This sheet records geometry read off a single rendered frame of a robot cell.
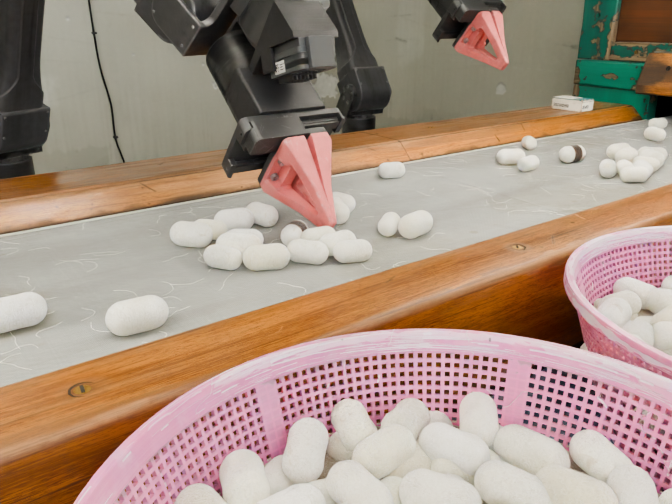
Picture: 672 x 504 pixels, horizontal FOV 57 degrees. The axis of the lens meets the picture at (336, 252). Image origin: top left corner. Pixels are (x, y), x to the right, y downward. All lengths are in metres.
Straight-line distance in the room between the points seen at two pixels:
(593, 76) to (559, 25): 1.01
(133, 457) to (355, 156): 0.59
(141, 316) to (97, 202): 0.27
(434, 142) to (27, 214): 0.52
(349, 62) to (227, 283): 0.75
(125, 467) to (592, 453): 0.19
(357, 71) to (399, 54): 1.73
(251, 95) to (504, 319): 0.27
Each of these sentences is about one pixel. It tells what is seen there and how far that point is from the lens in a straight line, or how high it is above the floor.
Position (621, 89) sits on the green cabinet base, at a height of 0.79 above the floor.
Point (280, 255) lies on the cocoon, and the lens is 0.46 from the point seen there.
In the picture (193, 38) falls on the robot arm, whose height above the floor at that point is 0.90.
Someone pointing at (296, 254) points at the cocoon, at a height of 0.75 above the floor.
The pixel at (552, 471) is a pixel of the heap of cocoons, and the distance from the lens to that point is 0.28.
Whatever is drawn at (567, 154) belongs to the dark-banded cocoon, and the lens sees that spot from 0.86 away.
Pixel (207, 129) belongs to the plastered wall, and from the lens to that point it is 2.80.
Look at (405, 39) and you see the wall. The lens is 2.83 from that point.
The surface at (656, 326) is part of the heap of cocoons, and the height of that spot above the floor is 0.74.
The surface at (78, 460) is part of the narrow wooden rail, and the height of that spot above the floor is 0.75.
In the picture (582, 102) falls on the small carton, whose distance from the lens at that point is 1.17.
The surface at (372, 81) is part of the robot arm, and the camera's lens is 1.14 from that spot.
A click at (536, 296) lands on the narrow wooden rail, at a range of 0.45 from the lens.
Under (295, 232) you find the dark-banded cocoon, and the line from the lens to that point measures 0.51.
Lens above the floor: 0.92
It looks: 21 degrees down
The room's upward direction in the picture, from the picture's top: straight up
